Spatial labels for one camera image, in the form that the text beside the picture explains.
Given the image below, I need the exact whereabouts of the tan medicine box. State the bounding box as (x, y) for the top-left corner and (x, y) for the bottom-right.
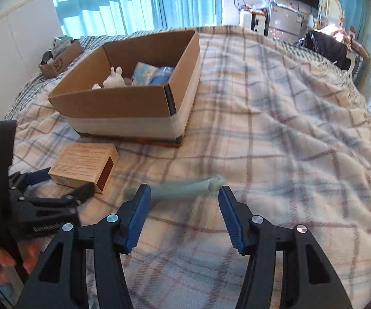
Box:
(48, 143), (119, 194)

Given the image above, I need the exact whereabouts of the clear jar blue label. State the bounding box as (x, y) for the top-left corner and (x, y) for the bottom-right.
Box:
(148, 66), (174, 85)

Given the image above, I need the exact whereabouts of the small cardboard box SF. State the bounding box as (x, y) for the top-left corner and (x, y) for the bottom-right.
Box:
(39, 39), (83, 79)

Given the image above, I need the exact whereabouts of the plaid beige blanket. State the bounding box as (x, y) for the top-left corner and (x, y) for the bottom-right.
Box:
(80, 26), (371, 308)

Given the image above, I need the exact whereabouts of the large open cardboard box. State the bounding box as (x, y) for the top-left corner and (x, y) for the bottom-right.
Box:
(48, 29), (201, 146)

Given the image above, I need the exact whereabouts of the blue tissue pack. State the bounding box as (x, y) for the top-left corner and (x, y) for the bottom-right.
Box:
(132, 62), (158, 86)

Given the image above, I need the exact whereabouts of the blue window curtain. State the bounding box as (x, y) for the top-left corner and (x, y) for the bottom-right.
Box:
(53, 0), (222, 38)

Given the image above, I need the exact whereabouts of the chair with dark clothes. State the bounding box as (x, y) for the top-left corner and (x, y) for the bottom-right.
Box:
(295, 27), (370, 71)

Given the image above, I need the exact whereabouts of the silver mini fridge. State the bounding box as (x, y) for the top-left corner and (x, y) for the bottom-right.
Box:
(267, 4), (303, 43)

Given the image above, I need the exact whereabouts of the white oval mirror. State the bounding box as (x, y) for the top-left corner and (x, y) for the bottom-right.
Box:
(318, 0), (344, 27)

